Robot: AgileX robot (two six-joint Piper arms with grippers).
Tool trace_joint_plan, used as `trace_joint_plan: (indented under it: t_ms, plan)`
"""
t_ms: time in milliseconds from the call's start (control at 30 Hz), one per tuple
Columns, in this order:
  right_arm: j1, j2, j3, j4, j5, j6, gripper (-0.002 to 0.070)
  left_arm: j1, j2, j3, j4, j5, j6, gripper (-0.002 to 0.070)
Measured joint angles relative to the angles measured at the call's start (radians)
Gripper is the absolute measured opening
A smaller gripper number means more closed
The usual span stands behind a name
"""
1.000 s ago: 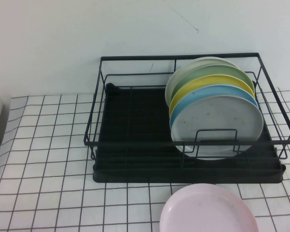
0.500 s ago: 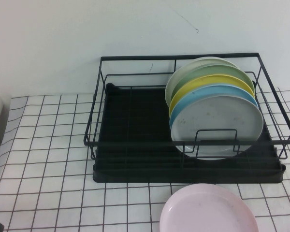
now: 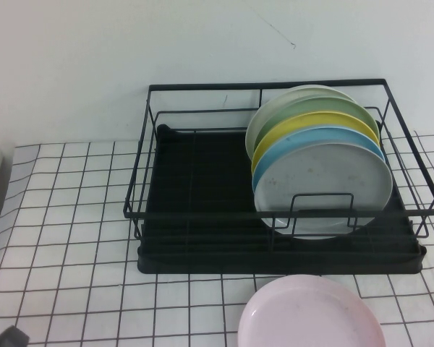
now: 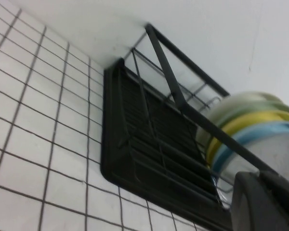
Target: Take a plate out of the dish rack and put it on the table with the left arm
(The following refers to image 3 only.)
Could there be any grey plate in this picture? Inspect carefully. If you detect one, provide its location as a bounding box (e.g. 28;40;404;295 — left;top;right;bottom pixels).
253;141;394;241

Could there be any blue plate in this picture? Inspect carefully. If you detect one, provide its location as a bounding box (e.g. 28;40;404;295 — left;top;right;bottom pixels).
252;125;386;198

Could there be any pale white-green plate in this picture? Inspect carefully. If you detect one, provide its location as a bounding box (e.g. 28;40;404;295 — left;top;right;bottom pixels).
244;84;357;162

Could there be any green plate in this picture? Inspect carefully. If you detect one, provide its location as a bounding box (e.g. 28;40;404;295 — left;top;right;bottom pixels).
252;95;377;153

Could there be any yellow plate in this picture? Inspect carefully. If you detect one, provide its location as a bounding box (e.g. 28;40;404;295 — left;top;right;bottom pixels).
250;111;381;181

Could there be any pink plate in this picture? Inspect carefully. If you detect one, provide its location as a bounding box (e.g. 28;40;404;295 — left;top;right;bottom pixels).
237;273;387;347

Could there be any black plastic drip tray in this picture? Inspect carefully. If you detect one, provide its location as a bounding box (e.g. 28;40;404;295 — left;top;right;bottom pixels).
136;124;427;275

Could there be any white black-grid tablecloth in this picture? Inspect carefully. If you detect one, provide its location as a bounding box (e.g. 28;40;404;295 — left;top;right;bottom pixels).
0;129;434;347

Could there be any black wire dish rack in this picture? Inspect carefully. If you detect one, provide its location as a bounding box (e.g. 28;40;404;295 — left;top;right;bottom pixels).
123;77;434;254

